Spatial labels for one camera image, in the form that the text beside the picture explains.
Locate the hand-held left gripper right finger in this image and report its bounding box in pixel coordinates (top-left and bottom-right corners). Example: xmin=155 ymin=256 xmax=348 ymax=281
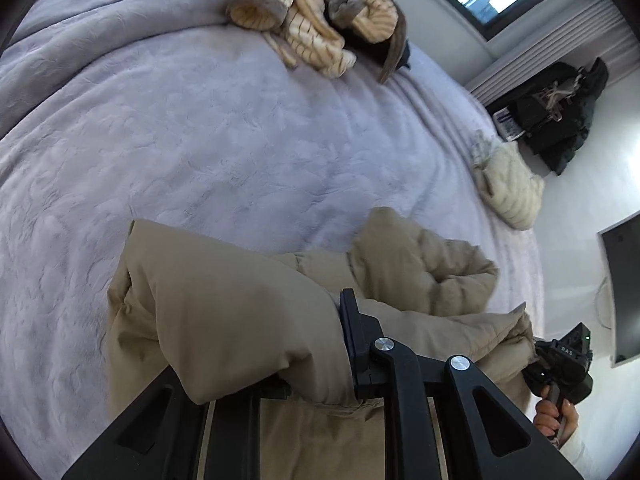
xmin=339 ymin=287 xmax=584 ymax=480

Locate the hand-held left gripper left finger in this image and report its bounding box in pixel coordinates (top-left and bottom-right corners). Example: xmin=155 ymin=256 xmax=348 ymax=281
xmin=62 ymin=365 xmax=292 ymax=480

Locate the khaki puffer jacket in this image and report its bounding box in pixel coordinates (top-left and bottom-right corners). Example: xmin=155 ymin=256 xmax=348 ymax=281
xmin=106 ymin=206 xmax=540 ymax=480

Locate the person's right forearm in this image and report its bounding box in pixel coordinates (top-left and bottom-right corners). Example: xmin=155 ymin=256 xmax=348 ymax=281
xmin=554 ymin=422 xmax=603 ymax=480

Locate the dark clothes pile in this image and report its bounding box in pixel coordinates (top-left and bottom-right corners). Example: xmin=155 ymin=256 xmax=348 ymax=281
xmin=486 ymin=56 xmax=611 ymax=177

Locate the person's right hand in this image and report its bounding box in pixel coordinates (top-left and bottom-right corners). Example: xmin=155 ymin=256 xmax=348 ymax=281
xmin=532 ymin=385 xmax=579 ymax=448

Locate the cream quilted folded jacket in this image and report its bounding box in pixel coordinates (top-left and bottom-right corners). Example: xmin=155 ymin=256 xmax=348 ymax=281
xmin=472 ymin=130 xmax=546 ymax=231

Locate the lavender plush blanket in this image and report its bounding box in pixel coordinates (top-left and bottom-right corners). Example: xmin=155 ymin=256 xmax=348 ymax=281
xmin=0 ymin=0 xmax=547 ymax=480

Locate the white radiator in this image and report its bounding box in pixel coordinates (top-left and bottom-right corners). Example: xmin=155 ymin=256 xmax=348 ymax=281
xmin=467 ymin=0 xmax=632 ymax=107

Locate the beige striped garment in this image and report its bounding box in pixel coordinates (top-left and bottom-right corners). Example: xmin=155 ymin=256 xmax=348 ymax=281
xmin=226 ymin=0 xmax=407 ymax=85

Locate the black wall screen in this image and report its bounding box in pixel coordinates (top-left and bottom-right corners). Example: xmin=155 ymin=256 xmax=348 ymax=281
xmin=596 ymin=211 xmax=640 ymax=370

